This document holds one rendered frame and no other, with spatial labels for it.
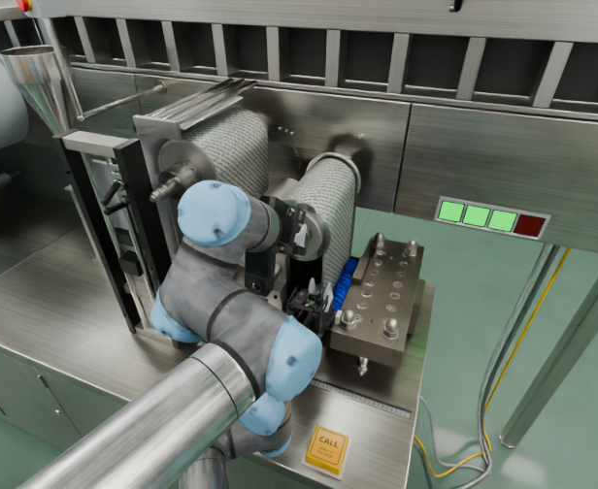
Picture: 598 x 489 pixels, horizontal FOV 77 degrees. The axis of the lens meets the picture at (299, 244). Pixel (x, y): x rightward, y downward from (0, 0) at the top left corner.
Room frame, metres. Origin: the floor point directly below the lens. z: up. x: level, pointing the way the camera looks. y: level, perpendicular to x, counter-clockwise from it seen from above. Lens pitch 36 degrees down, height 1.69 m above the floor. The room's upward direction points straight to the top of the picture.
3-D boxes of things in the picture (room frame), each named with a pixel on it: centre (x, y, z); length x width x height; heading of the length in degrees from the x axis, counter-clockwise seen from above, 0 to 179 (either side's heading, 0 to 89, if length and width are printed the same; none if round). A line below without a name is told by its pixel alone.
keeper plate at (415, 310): (0.70, -0.31, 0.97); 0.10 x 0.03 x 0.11; 158
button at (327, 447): (0.36, -0.06, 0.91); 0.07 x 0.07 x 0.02; 68
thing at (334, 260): (0.73, -0.10, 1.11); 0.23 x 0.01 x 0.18; 158
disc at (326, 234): (0.64, 0.00, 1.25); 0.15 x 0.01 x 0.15; 68
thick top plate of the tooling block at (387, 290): (0.72, -0.22, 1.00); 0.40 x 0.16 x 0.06; 158
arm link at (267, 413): (0.36, 0.05, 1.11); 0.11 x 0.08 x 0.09; 158
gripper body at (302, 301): (0.51, -0.01, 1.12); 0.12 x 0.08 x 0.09; 158
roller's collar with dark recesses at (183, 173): (0.71, 0.25, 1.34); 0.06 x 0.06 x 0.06; 68
